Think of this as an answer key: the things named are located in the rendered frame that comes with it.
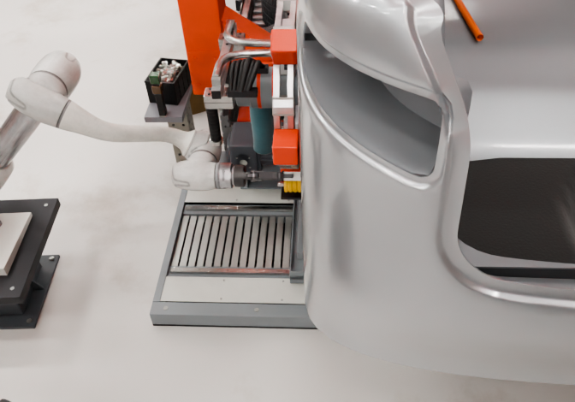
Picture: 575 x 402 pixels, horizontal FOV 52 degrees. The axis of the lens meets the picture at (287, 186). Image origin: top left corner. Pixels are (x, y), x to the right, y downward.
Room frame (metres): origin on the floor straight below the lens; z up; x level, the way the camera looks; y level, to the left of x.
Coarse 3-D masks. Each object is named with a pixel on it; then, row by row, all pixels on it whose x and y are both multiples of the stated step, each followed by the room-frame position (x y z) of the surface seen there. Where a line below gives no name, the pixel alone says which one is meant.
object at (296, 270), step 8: (296, 200) 1.82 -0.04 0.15; (296, 208) 1.78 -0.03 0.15; (296, 216) 1.72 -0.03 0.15; (296, 224) 1.68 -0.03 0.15; (296, 232) 1.64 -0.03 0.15; (296, 240) 1.59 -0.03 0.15; (296, 248) 1.55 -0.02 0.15; (296, 256) 1.51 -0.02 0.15; (296, 264) 1.46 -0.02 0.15; (296, 272) 1.41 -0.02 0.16; (296, 280) 1.41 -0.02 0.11
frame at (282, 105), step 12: (288, 0) 1.74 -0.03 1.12; (276, 12) 1.67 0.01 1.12; (288, 12) 1.74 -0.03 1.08; (276, 24) 1.60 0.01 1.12; (288, 24) 1.59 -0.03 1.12; (276, 72) 1.47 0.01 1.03; (288, 72) 1.46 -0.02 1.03; (276, 84) 1.44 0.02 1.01; (288, 84) 1.44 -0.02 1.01; (276, 96) 1.42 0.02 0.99; (288, 96) 1.42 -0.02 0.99; (276, 108) 1.39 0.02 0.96; (288, 108) 1.39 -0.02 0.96; (276, 120) 1.39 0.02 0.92; (288, 120) 1.39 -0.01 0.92
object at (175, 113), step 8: (192, 88) 2.31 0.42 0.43; (184, 96) 2.23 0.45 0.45; (152, 104) 2.17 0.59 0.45; (168, 104) 2.17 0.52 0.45; (184, 104) 2.16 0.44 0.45; (152, 112) 2.11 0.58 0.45; (168, 112) 2.11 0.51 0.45; (176, 112) 2.11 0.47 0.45; (184, 112) 2.12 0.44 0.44; (152, 120) 2.08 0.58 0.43; (160, 120) 2.08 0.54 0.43; (168, 120) 2.07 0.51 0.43; (176, 120) 2.07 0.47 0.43
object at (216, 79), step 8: (224, 56) 1.61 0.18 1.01; (232, 56) 1.62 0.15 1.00; (240, 56) 1.62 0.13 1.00; (248, 56) 1.63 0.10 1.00; (256, 56) 1.63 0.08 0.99; (264, 56) 1.63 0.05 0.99; (216, 64) 1.56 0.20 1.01; (224, 64) 1.59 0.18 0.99; (216, 72) 1.52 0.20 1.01; (216, 80) 1.49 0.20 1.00
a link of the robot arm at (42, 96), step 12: (36, 72) 1.62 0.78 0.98; (48, 72) 1.62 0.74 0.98; (12, 84) 1.54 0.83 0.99; (24, 84) 1.54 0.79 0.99; (36, 84) 1.56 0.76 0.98; (48, 84) 1.57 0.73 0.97; (60, 84) 1.60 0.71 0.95; (12, 96) 1.52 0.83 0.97; (24, 96) 1.51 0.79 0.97; (36, 96) 1.51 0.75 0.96; (48, 96) 1.52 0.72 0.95; (60, 96) 1.55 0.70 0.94; (24, 108) 1.50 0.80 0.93; (36, 108) 1.49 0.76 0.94; (48, 108) 1.49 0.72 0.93; (60, 108) 1.50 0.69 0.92; (36, 120) 1.50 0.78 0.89; (48, 120) 1.48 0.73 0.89
